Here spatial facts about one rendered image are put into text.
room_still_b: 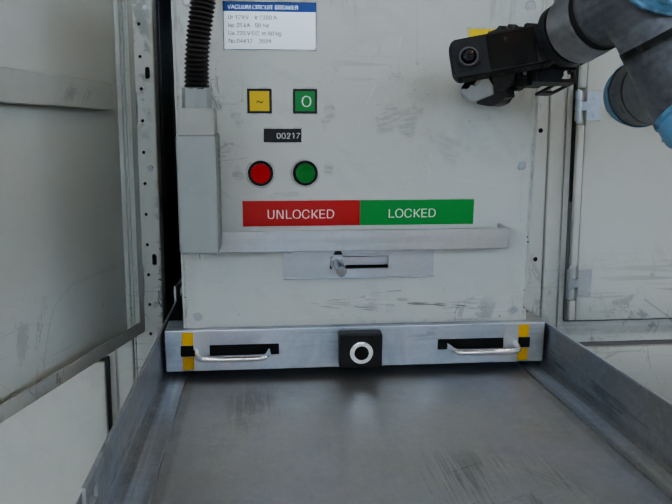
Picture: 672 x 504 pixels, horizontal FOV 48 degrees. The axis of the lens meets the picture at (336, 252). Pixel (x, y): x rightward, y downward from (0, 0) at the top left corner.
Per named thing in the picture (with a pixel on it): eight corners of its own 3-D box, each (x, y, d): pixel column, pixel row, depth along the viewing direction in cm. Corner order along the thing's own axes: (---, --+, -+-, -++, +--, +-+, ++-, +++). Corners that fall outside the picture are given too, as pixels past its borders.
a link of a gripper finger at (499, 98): (487, 114, 97) (527, 93, 89) (477, 114, 96) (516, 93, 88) (483, 79, 97) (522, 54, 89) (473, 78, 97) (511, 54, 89)
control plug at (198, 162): (220, 254, 92) (216, 108, 88) (179, 255, 92) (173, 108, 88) (223, 242, 100) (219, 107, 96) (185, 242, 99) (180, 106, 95)
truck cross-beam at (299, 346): (542, 361, 110) (545, 321, 109) (165, 372, 105) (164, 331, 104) (530, 349, 115) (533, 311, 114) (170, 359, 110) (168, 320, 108)
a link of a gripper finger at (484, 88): (495, 115, 103) (535, 94, 94) (457, 114, 101) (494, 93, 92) (492, 93, 103) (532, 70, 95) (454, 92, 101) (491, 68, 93)
